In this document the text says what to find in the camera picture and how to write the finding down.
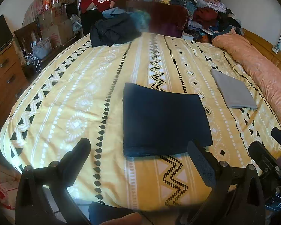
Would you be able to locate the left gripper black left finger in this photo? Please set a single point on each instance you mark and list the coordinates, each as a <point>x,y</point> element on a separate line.
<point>32,206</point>

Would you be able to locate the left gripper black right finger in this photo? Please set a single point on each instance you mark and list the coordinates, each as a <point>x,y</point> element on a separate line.
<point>236,196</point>

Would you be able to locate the dark navy pants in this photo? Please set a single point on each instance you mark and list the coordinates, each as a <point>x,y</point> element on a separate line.
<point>162,123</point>

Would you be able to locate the person's left hand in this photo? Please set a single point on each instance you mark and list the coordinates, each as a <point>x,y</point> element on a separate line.
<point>131,219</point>

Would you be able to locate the pink quilted duvet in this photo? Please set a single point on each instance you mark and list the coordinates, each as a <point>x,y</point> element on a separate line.
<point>263,72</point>

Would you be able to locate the folded grey cloth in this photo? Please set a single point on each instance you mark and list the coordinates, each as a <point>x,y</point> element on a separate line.
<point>234,92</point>

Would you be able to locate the wooden headboard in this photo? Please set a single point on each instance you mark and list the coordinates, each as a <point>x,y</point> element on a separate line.
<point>264,47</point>

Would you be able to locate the yellow patterned bed cover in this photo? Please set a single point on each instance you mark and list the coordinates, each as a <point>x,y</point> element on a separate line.
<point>79,95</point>

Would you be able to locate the wooden drawer dresser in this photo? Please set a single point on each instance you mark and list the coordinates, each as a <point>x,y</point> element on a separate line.
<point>12,81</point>

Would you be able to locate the pile of mixed clothes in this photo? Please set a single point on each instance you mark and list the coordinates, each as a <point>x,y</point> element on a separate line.
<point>207,18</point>

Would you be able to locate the dark wooden chair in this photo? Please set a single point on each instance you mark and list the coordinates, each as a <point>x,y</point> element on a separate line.
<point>26,37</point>

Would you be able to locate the cardboard boxes stack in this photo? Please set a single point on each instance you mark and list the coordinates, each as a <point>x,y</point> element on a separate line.
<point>55,25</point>

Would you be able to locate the dark jacket on bed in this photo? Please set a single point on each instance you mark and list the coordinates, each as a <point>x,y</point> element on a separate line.
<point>118,30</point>

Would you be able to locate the wall socket with cable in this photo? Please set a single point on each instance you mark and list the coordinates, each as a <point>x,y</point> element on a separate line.
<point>276,47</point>

